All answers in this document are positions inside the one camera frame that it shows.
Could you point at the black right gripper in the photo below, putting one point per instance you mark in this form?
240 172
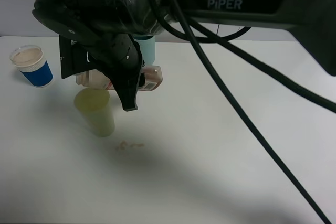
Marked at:
122 62

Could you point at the clear plastic drink bottle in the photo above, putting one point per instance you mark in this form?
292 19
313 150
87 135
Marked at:
151 78

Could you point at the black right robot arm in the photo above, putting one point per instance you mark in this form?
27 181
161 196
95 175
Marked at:
105 29

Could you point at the light green plastic cup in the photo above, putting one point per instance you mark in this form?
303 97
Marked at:
94 106

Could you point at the teal plastic cup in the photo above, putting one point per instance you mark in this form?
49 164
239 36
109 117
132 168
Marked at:
147 46

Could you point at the blue sleeved paper cup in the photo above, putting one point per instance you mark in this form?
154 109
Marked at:
31 62

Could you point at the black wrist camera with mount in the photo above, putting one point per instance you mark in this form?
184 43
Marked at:
76 58

